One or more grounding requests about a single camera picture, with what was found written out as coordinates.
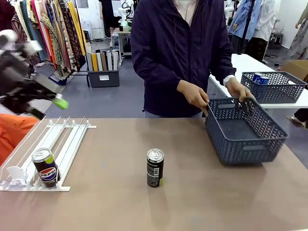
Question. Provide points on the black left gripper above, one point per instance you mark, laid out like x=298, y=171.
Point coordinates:
x=14, y=81

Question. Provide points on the black Pepsi can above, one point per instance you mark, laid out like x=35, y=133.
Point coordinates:
x=155, y=168
x=47, y=170

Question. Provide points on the blue-grey plastic woven basket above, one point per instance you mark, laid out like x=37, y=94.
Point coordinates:
x=243, y=134
x=276, y=89

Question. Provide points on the blue Pocari Sweat can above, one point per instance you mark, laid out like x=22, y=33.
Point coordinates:
x=256, y=76
x=264, y=80

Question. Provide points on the person's right forearm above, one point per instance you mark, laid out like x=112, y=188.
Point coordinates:
x=158, y=74

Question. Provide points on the person's left forearm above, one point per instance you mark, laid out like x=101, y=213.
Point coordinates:
x=221, y=62

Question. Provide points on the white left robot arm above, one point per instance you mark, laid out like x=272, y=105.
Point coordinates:
x=26, y=47

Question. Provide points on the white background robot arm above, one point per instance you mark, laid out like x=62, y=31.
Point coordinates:
x=125, y=12

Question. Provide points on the person's right hand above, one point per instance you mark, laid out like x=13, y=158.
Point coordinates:
x=195, y=96

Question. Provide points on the person's left hand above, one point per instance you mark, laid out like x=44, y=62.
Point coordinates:
x=238, y=91

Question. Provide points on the orange cloth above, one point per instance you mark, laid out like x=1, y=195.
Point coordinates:
x=12, y=134

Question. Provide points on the grey storage bin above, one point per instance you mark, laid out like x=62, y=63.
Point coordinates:
x=103, y=78

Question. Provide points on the yellow fabric roll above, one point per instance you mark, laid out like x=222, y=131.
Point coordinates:
x=94, y=62

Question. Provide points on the brown fabric roll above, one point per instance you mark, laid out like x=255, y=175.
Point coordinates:
x=103, y=61

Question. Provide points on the white fabric roll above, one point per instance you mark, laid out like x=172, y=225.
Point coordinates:
x=109, y=60

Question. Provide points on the clothes rack with colourful garments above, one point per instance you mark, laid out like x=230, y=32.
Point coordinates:
x=57, y=31

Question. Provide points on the background work table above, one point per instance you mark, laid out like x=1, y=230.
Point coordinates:
x=124, y=43

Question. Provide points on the maroon garment on mannequin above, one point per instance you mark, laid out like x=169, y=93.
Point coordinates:
x=5, y=14

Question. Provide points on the background person in black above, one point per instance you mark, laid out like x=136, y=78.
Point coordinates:
x=109, y=14

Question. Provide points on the grey-blue trousers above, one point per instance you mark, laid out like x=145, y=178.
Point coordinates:
x=173, y=115

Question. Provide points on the person in navy jacket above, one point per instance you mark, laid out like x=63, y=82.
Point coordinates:
x=173, y=60

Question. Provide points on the white wristwatch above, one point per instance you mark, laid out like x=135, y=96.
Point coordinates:
x=228, y=80

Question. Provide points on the white folding table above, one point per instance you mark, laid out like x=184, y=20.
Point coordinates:
x=240, y=65

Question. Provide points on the white bare mannequin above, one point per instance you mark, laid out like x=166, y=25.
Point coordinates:
x=229, y=8

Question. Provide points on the black stand pole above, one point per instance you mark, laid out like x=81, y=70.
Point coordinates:
x=246, y=26

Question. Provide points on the light blue shirt on mannequin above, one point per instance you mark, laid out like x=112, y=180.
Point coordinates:
x=243, y=16

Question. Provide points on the white garment on mannequin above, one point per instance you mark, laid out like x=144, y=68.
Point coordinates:
x=267, y=19

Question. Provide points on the grey step stool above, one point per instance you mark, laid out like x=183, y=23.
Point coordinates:
x=277, y=37

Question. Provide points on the cardboard box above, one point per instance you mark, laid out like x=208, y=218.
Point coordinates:
x=297, y=68

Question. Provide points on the grey dress on mannequin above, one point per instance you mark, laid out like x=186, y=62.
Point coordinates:
x=300, y=41

